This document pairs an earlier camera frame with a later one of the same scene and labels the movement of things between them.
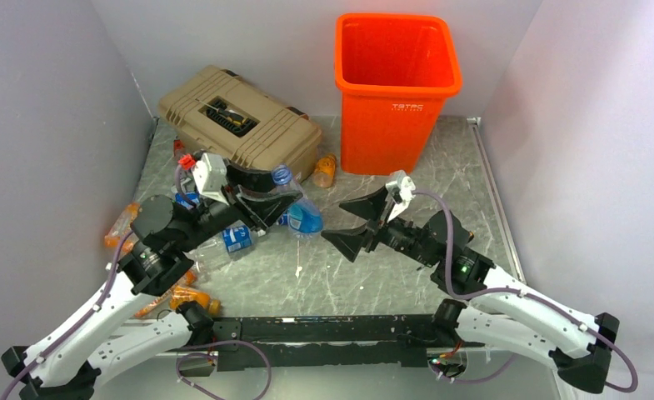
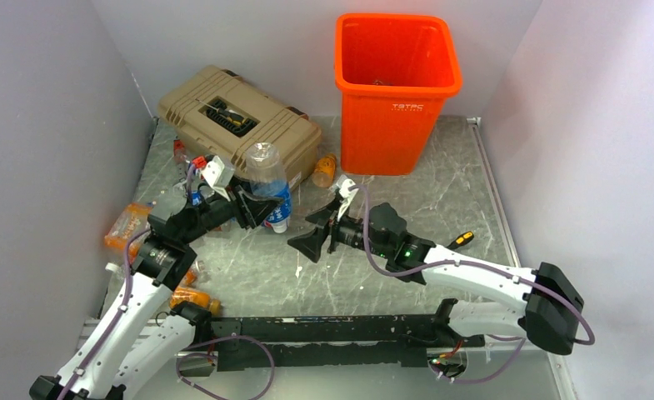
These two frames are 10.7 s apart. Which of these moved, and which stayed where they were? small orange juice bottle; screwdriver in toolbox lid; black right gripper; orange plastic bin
Moved: black right gripper
Stayed: small orange juice bottle; screwdriver in toolbox lid; orange plastic bin
